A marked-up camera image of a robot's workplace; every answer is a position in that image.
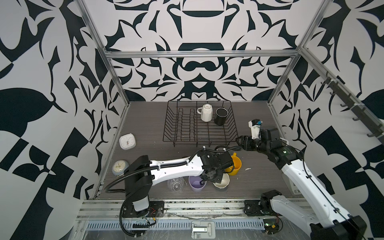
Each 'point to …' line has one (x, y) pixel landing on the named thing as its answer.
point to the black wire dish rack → (199, 121)
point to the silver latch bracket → (203, 229)
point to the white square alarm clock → (127, 141)
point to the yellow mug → (233, 170)
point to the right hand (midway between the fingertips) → (242, 138)
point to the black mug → (220, 116)
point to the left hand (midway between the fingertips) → (219, 176)
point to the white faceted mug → (207, 112)
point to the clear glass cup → (177, 184)
